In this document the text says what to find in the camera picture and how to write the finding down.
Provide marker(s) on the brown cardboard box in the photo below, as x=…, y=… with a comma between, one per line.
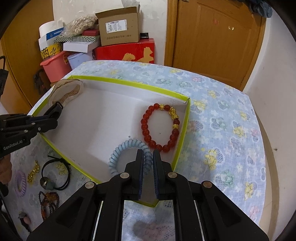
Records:
x=119, y=26

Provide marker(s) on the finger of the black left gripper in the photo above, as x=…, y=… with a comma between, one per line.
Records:
x=54, y=111

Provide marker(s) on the white flat box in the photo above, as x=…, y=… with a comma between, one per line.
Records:
x=81, y=47

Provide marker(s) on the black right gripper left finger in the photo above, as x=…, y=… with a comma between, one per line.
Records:
x=134, y=182

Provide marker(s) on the white roll behind boxes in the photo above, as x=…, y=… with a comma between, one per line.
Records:
x=49, y=26

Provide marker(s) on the pink plastic basket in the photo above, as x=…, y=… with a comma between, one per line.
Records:
x=57, y=67

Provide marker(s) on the beige hair claw clip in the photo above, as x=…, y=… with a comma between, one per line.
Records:
x=64, y=91

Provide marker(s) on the brown wooden cabinet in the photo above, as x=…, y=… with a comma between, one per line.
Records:
x=21, y=48

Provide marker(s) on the bag of beige items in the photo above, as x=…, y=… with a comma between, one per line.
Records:
x=78, y=25

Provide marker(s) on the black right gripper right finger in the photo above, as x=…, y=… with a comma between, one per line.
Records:
x=161, y=179

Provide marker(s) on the floral blue tablecloth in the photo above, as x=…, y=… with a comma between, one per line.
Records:
x=223, y=144

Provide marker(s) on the small red box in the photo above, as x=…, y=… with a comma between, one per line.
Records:
x=90, y=32

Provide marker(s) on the green white shallow box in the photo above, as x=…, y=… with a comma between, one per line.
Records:
x=103, y=115

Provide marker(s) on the red gift box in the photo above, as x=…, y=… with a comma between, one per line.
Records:
x=142, y=51

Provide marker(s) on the white blue paper box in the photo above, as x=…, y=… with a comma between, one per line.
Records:
x=49, y=39

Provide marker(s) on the green striped box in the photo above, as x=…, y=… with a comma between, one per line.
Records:
x=78, y=38

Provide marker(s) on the dark clothes on door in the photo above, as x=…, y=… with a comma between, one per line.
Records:
x=259, y=7

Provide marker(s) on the brown wooden door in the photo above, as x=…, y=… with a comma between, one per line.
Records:
x=217, y=39

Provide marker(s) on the yellow patterned box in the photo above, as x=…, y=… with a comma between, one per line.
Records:
x=51, y=50

